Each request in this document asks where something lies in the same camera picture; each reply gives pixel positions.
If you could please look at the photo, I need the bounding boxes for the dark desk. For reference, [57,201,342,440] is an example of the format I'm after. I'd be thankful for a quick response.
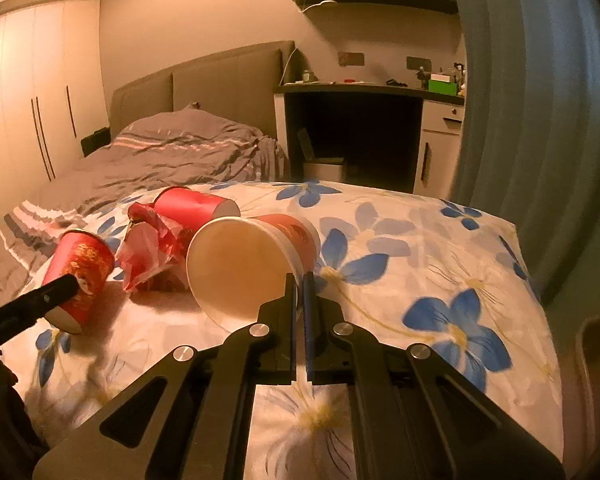
[274,80,466,196]

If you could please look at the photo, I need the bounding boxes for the red crumpled wrapper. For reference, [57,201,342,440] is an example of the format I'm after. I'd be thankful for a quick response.
[115,201,197,293]

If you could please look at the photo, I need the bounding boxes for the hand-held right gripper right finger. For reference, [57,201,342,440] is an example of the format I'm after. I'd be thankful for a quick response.
[302,271,566,480]

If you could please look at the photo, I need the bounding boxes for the black bedside table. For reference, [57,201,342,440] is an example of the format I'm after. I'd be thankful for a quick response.
[81,129,112,158]

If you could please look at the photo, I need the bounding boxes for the grey padded headboard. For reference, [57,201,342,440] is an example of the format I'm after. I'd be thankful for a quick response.
[109,40,296,141]

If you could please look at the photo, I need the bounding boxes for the white waste basket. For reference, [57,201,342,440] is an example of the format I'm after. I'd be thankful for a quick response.
[297,127,346,181]

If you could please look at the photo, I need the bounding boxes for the white wardrobe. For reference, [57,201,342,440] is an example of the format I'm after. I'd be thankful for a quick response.
[0,0,112,231]

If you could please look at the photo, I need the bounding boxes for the blue floral blanket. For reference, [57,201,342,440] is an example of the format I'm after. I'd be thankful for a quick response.
[10,180,566,480]

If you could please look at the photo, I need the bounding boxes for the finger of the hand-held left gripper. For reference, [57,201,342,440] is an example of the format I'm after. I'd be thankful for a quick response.
[0,275,83,348]

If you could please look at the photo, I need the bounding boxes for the brown plastic bin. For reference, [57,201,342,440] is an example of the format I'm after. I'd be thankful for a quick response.
[562,305,600,480]

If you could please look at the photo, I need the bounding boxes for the green box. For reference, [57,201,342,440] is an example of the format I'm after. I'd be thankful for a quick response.
[428,74,461,95]

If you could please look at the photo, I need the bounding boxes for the white drawer cabinet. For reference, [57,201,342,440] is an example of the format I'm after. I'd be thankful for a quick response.
[414,100,465,193]

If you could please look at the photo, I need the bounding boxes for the grey striped duvet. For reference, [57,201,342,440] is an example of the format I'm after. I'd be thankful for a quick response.
[0,105,291,321]

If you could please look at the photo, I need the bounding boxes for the red cup with white inside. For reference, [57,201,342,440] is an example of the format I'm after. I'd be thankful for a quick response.
[186,213,322,333]

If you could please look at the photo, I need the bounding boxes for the grey curtain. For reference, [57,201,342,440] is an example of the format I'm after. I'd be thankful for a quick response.
[445,0,600,321]

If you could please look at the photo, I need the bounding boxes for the red patterned paper cup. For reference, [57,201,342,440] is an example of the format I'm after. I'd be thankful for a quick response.
[41,228,116,335]

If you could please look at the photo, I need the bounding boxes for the plain red paper cup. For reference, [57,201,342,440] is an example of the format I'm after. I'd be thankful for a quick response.
[152,186,241,233]

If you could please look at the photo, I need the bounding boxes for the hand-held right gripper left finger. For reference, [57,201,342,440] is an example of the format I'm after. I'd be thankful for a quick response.
[32,272,301,480]

